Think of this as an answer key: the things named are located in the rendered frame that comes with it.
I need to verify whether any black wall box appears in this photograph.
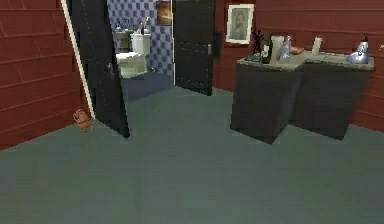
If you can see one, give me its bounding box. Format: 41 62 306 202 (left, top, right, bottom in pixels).
213 31 224 58

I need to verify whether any dark green wine bottle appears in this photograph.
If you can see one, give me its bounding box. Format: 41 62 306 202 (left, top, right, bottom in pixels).
261 32 274 65

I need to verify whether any white toilet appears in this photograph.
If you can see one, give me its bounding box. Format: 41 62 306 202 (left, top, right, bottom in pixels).
115 32 152 79

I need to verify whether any black figurine statue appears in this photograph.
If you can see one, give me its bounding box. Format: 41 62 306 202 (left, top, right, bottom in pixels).
250 29 266 57

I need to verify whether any silver kettle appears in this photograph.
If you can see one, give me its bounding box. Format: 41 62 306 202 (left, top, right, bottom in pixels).
346 36 370 65

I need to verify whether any black room door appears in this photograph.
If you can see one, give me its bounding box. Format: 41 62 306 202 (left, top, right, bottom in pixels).
66 0 131 139
172 0 216 97

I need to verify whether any brown framed picture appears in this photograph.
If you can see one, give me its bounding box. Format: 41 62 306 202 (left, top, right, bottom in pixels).
155 0 173 27

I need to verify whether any white framed portrait picture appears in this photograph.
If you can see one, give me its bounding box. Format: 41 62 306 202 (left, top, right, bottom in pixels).
225 3 255 45

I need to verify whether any white paper towel roll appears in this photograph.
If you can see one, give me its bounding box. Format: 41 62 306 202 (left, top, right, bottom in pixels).
270 35 285 63

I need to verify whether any brown clay pot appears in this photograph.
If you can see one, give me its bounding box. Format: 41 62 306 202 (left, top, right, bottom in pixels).
72 108 94 132

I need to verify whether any black grey-topped counter cabinet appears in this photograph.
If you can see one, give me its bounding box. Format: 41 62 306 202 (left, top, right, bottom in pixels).
229 54 308 145
289 50 376 141

